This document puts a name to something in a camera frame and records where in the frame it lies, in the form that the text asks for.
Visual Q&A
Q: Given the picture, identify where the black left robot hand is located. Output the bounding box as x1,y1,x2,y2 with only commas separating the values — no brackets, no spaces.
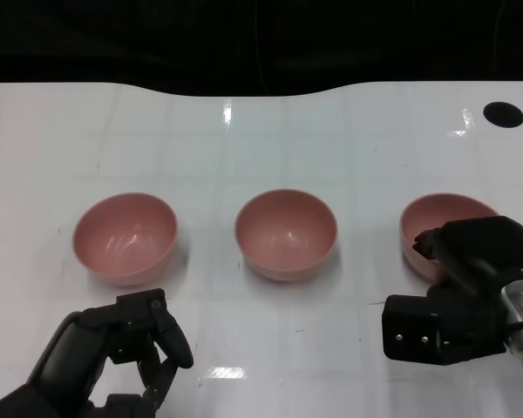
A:
38,287,195,418

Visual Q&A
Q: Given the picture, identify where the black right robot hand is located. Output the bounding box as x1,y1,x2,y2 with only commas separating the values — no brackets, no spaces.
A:
411,215,523,306

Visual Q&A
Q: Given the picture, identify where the pink plastic bowl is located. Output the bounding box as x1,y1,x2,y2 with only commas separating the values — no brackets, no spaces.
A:
399,193,502,282
234,188,339,283
72,192,179,287

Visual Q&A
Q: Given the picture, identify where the black round table grommet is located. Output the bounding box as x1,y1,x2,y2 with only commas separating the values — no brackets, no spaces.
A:
482,102,523,129

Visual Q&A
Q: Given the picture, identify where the black backdrop cloth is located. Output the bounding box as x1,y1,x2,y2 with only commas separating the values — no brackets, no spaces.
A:
0,0,523,99

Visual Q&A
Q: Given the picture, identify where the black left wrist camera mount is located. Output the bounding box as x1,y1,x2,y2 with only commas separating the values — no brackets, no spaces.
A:
0,382,97,418

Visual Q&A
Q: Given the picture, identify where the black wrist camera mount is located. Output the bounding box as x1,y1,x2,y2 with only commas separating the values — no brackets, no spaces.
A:
0,382,97,418
382,294,509,365

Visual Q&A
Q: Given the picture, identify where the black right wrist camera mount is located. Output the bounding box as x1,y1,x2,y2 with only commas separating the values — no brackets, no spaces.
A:
382,294,509,365

